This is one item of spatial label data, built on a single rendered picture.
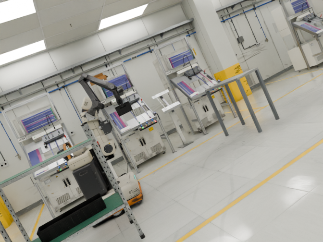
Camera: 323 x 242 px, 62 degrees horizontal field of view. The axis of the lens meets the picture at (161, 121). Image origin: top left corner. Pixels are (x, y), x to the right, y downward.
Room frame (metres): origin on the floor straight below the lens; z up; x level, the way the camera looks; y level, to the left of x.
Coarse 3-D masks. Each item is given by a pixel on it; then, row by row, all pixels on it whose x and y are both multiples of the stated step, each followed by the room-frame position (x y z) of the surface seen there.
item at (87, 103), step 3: (84, 99) 3.15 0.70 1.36; (87, 99) 3.15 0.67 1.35; (90, 99) 3.15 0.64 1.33; (84, 102) 3.14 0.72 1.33; (87, 102) 3.15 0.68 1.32; (90, 102) 3.15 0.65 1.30; (84, 105) 3.14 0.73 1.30; (87, 105) 3.14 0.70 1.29; (90, 105) 3.15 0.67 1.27; (84, 108) 3.14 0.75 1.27; (87, 108) 3.14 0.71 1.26
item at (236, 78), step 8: (248, 72) 3.62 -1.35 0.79; (256, 72) 3.71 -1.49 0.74; (224, 80) 4.18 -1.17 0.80; (232, 80) 3.58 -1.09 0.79; (208, 88) 4.10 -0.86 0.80; (240, 88) 3.51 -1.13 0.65; (264, 88) 3.70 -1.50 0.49; (208, 96) 4.10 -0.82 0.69; (232, 96) 4.29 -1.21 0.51; (248, 104) 3.51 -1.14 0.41; (272, 104) 3.70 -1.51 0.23; (216, 112) 4.09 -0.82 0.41; (240, 120) 4.30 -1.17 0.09; (256, 120) 3.51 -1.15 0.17; (224, 128) 4.09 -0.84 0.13
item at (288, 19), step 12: (300, 0) 6.59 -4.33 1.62; (276, 12) 6.78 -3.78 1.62; (288, 12) 6.60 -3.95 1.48; (300, 12) 6.59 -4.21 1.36; (312, 12) 6.57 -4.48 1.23; (276, 24) 6.91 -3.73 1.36; (288, 24) 6.64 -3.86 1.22; (300, 24) 6.42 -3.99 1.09; (312, 36) 6.87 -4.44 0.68; (300, 48) 6.50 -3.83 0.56; (312, 48) 6.34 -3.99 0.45; (300, 60) 6.67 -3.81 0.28; (312, 60) 6.38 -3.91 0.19
